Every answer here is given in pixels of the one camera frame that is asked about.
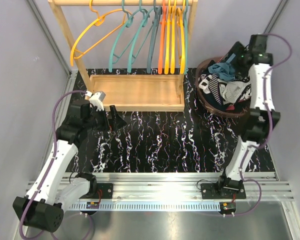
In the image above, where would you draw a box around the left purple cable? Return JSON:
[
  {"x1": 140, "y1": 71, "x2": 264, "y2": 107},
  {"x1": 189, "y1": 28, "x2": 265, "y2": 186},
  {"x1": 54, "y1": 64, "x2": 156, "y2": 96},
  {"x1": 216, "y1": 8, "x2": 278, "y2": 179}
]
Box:
[{"x1": 18, "y1": 89, "x2": 95, "y2": 240}]

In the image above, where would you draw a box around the thin-striped black tank top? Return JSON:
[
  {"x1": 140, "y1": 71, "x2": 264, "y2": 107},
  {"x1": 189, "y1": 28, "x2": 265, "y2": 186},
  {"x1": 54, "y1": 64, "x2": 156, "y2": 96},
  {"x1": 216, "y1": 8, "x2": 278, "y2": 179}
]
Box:
[{"x1": 211, "y1": 77, "x2": 251, "y2": 105}]

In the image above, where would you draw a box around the grey-blue hanger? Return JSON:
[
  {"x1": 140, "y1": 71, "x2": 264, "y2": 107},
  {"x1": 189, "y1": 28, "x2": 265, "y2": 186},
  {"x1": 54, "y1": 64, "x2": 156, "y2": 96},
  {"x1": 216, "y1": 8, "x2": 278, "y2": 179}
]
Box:
[{"x1": 146, "y1": 0, "x2": 163, "y2": 74}]

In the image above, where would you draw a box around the blue tank top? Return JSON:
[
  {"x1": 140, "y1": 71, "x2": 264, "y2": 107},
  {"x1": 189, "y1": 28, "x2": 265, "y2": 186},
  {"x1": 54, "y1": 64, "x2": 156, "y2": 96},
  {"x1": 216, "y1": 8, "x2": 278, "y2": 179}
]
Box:
[{"x1": 207, "y1": 53, "x2": 236, "y2": 82}]

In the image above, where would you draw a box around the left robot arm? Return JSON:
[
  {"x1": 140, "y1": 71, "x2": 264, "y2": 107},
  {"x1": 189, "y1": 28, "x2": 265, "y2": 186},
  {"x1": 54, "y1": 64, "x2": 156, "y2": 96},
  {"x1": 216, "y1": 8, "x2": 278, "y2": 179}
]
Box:
[{"x1": 12, "y1": 99, "x2": 127, "y2": 234}]

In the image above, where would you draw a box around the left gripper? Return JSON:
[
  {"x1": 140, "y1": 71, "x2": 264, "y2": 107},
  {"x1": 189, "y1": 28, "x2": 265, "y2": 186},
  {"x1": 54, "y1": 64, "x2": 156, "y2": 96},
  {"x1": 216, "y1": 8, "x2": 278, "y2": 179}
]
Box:
[{"x1": 83, "y1": 105, "x2": 127, "y2": 132}]

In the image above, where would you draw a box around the orange hanger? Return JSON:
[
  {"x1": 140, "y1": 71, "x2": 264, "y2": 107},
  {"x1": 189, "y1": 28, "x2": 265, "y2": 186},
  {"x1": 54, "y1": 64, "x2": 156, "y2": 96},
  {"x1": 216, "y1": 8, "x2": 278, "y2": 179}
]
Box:
[{"x1": 158, "y1": 0, "x2": 167, "y2": 75}]

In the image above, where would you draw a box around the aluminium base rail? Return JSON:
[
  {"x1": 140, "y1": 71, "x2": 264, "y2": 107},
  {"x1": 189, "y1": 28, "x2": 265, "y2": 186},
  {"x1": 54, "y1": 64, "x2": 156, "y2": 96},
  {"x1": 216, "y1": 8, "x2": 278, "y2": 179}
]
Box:
[{"x1": 13, "y1": 72, "x2": 296, "y2": 240}]

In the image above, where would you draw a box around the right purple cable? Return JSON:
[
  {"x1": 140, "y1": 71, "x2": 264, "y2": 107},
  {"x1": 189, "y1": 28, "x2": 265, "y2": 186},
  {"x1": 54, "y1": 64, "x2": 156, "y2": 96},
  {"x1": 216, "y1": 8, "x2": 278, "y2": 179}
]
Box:
[{"x1": 197, "y1": 32, "x2": 293, "y2": 217}]

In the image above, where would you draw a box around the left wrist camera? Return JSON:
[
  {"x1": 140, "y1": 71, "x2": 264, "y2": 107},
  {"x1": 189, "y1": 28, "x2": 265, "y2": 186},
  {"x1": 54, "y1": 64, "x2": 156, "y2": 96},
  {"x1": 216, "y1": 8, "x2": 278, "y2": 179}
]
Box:
[{"x1": 85, "y1": 91, "x2": 106, "y2": 111}]

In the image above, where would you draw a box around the purple cable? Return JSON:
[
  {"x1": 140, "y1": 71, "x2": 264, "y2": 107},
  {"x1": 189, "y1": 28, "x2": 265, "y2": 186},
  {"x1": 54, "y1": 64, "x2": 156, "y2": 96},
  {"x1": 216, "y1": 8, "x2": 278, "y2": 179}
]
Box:
[
  {"x1": 18, "y1": 89, "x2": 95, "y2": 240},
  {"x1": 197, "y1": 32, "x2": 293, "y2": 217}
]

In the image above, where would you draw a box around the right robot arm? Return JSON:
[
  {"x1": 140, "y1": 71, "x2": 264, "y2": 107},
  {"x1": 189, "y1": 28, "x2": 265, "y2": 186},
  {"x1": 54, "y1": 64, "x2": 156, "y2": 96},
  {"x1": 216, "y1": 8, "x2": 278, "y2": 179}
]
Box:
[{"x1": 214, "y1": 34, "x2": 281, "y2": 199}]

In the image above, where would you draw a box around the yellow hanger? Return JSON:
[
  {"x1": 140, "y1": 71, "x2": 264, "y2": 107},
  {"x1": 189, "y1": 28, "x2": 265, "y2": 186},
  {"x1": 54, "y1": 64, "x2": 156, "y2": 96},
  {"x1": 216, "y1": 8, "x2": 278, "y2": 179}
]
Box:
[
  {"x1": 175, "y1": 0, "x2": 188, "y2": 74},
  {"x1": 164, "y1": 0, "x2": 176, "y2": 75},
  {"x1": 69, "y1": 0, "x2": 132, "y2": 67}
]

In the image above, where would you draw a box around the wooden clothes rack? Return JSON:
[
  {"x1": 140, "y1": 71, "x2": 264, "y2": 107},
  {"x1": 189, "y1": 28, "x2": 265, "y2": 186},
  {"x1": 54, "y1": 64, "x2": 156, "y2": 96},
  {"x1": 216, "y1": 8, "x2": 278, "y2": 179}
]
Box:
[{"x1": 49, "y1": 0, "x2": 198, "y2": 112}]

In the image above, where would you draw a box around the brown laundry basket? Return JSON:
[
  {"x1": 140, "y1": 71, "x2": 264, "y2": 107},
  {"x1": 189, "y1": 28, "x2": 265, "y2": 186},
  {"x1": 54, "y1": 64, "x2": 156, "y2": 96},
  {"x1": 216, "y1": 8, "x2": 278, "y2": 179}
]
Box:
[{"x1": 195, "y1": 56, "x2": 251, "y2": 118}]

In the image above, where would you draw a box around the black white wide-striped tank top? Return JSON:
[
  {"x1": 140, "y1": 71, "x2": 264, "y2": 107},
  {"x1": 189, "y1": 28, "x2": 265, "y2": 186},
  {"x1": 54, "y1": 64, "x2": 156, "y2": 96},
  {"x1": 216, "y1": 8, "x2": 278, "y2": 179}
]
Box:
[{"x1": 198, "y1": 73, "x2": 219, "y2": 94}]

